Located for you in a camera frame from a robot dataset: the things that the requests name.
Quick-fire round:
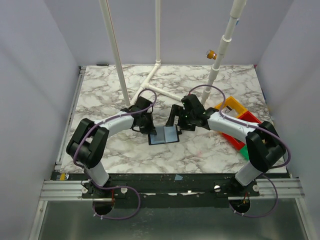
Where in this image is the black leather card holder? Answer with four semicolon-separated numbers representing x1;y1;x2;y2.
148;125;182;146

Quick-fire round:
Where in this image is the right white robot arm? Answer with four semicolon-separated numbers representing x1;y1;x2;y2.
166;94;286;196

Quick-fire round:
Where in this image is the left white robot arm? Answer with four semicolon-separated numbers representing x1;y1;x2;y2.
66;96;157;198

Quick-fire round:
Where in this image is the yellow plastic bin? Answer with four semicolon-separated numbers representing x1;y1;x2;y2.
215;96;248;118

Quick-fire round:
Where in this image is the red plastic bin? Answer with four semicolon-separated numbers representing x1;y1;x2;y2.
221;110;262;151

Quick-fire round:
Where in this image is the green plastic bin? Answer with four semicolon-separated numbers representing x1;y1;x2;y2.
239;145;249;161

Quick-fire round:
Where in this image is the orange knob on pipe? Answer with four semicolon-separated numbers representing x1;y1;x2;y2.
206;49;217;60

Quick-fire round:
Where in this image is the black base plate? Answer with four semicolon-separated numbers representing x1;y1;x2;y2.
56;173;291;210

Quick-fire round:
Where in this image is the left aluminium side rail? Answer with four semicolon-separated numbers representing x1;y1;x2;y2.
54;66;87;172

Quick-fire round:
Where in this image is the white PVC pipe frame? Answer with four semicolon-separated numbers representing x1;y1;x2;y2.
99;0;247;106

